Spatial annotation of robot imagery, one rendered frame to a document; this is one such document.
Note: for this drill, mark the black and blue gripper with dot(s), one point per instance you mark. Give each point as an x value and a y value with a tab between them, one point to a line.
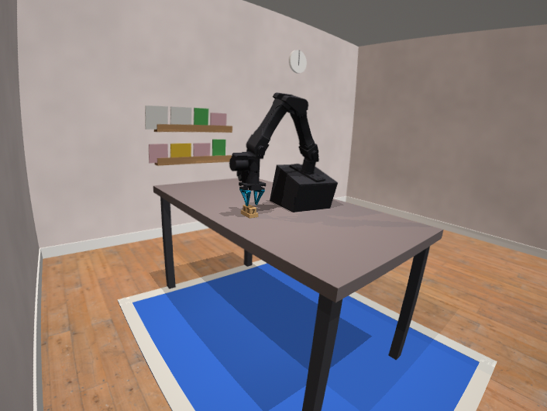
253	185

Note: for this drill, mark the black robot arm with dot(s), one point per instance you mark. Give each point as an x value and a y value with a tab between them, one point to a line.
258	141

